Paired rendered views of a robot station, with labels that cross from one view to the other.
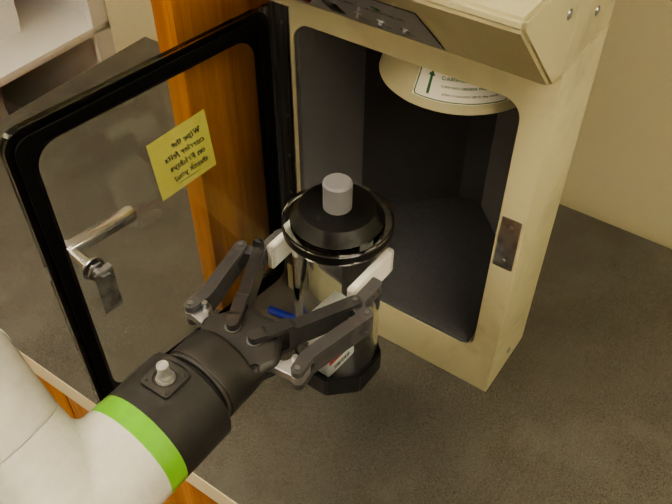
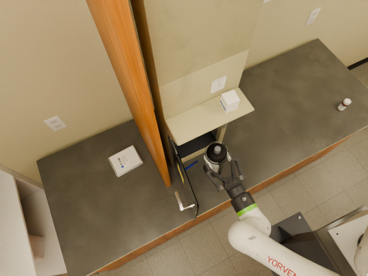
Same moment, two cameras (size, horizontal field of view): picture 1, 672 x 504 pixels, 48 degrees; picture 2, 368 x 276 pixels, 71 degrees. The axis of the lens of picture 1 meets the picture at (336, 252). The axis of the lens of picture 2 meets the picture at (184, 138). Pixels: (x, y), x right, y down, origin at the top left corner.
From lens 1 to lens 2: 85 cm
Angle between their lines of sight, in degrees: 38
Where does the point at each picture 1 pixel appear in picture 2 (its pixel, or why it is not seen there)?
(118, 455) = (257, 212)
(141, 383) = (243, 203)
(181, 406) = (249, 199)
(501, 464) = (237, 150)
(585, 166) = not seen: hidden behind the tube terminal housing
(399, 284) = (195, 145)
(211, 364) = (241, 190)
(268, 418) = (206, 188)
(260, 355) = (238, 181)
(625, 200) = not seen: hidden behind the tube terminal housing
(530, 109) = not seen: hidden behind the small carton
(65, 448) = (257, 219)
